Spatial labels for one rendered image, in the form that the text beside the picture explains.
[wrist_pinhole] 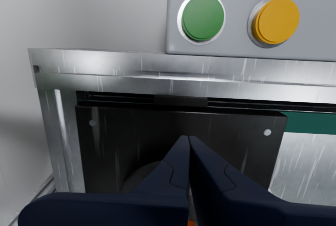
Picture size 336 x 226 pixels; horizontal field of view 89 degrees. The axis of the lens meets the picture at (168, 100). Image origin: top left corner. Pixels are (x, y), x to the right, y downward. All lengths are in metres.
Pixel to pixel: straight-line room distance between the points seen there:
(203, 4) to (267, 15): 0.06
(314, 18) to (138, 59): 0.18
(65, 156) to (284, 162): 0.32
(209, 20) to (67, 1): 0.23
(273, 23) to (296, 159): 0.22
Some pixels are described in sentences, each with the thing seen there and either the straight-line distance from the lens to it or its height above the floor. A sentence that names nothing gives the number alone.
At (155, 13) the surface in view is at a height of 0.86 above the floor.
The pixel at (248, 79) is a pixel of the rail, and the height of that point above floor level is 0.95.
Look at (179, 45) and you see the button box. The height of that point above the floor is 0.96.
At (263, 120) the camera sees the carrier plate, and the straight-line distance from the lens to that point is 0.22.
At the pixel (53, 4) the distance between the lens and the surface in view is 0.35.
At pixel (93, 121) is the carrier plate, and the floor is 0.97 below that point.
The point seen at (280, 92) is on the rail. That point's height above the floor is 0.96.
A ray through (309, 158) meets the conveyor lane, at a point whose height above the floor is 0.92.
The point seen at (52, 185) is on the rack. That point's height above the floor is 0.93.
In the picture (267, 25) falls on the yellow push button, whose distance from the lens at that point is 0.20.
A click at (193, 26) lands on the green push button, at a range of 0.18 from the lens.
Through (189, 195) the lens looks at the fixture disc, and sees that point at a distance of 0.23.
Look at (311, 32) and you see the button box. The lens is 0.23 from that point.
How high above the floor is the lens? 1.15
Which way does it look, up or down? 73 degrees down
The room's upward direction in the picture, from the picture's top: 174 degrees counter-clockwise
